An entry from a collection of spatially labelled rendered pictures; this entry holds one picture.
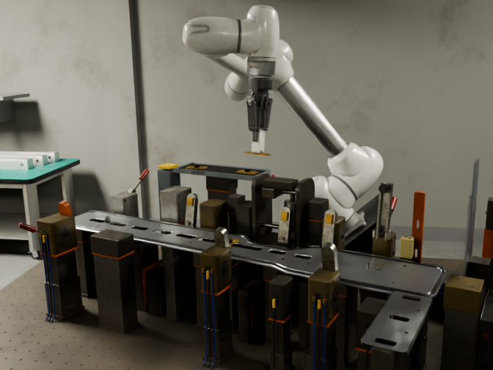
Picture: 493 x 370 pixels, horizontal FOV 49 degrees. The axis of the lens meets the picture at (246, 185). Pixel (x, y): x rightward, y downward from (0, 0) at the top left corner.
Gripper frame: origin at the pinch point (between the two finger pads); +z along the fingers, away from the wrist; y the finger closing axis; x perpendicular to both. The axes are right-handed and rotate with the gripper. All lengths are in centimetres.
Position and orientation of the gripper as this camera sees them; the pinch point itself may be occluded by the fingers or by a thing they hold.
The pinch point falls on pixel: (257, 141)
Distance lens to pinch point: 175.0
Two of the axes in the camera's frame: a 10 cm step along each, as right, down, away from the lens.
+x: 8.5, 1.4, -5.1
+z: -0.4, 9.8, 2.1
